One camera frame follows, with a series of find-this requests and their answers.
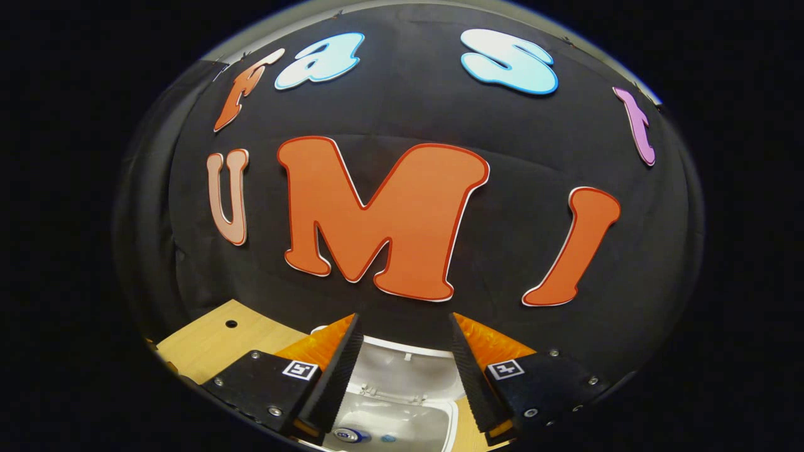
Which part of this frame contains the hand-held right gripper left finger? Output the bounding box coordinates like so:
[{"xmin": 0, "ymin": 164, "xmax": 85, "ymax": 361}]
[{"xmin": 201, "ymin": 313, "xmax": 365, "ymax": 440}]

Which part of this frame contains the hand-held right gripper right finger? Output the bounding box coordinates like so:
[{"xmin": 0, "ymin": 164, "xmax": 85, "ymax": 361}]
[{"xmin": 447, "ymin": 312, "xmax": 609, "ymax": 440}]

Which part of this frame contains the white desktop garbage bin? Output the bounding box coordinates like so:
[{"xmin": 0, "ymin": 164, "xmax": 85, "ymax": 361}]
[{"xmin": 311, "ymin": 325, "xmax": 469, "ymax": 452}]

